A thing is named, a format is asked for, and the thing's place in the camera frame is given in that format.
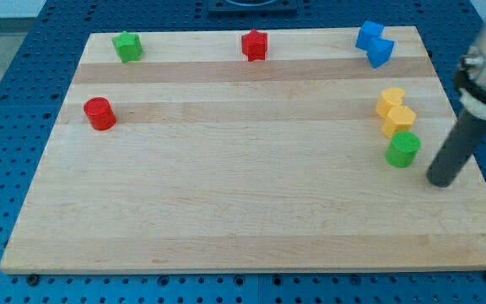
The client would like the yellow hexagon block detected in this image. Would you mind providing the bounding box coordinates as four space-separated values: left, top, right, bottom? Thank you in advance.
381 106 417 138

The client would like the wooden board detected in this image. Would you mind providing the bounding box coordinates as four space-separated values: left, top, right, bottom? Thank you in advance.
0 26 486 274

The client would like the red star block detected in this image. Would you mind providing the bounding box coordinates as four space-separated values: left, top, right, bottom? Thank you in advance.
241 29 268 62

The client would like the red cylinder block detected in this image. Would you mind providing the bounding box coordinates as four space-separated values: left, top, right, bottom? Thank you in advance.
84 97 116 131

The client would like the green star block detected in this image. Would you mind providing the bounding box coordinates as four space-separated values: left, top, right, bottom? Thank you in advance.
111 31 143 63

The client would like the yellow heart block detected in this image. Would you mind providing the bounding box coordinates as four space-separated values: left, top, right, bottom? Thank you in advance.
375 87 406 118

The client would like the green cylinder block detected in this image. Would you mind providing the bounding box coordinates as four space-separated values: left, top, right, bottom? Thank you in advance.
385 131 421 168

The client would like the blue triangle block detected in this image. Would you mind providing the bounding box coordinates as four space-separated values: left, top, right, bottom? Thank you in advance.
366 37 395 68

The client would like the blue cube block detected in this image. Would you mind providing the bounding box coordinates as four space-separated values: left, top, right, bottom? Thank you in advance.
355 20 385 50

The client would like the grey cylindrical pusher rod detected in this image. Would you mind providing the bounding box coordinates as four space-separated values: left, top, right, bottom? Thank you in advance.
426 109 486 187

